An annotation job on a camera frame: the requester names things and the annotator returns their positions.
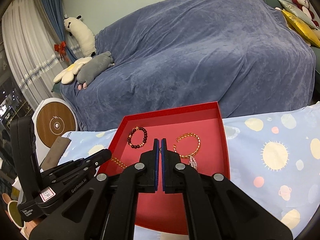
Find gold chain necklace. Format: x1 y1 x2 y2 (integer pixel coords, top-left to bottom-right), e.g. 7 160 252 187
109 154 128 170

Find pearl bracelet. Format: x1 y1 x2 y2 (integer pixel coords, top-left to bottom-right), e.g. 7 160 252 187
188 155 199 170

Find red jewelry tray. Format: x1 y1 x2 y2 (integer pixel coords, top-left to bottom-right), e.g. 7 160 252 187
108 102 230 235

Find round wooden white device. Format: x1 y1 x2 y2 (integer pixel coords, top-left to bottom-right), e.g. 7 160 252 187
32 98 78 164

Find light blue planet tablecloth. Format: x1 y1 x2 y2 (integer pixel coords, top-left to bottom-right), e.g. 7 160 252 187
61 101 320 240

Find flower shaped cushion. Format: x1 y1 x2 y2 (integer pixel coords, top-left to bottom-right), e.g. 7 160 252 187
53 56 92 85

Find grey plush toy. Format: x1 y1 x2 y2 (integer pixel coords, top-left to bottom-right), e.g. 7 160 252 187
76 51 114 90

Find white sheer curtain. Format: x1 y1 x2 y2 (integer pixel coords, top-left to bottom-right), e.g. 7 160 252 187
2 0 67 109

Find white plush animal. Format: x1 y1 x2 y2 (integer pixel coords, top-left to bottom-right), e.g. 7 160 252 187
63 15 96 57

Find blue sofa cover blanket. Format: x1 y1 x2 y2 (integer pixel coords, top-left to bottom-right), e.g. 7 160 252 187
60 0 316 132

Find blue curtain with red bow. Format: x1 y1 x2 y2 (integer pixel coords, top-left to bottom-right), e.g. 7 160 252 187
40 0 76 63

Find gold pillow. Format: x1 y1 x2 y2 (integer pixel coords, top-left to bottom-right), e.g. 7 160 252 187
281 10 319 48

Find silver grey pillow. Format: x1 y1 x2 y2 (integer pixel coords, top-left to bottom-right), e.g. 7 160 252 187
278 0 318 29

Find red monkey plush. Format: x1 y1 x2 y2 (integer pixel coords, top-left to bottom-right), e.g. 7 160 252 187
292 0 319 28

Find dark bead bracelet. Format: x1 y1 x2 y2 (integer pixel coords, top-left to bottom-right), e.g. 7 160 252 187
127 126 148 149

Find gold bangle bracelet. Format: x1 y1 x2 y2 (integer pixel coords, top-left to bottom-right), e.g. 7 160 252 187
173 132 201 159

